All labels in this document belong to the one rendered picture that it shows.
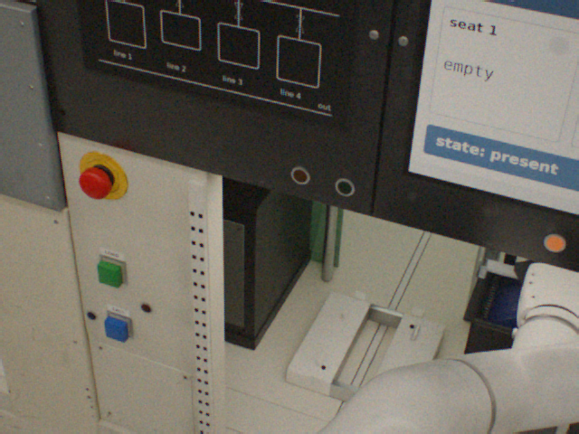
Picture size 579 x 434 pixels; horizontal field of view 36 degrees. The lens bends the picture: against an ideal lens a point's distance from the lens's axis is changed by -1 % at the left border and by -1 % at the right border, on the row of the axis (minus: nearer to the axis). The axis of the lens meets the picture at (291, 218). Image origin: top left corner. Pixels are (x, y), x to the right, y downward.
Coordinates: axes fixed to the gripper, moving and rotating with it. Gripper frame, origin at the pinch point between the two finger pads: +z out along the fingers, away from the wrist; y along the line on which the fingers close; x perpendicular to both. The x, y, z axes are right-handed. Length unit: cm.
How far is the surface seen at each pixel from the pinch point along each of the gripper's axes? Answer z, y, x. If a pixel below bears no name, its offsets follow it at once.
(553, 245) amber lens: -30.4, -2.7, 24.0
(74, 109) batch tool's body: -30, -58, 25
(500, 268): -0.4, -8.9, -4.8
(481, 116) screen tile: -30.0, -12.0, 36.2
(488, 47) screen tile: -30, -12, 43
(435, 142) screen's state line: -30.0, -15.9, 32.2
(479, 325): -10.2, -9.4, -7.6
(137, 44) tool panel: -30, -49, 35
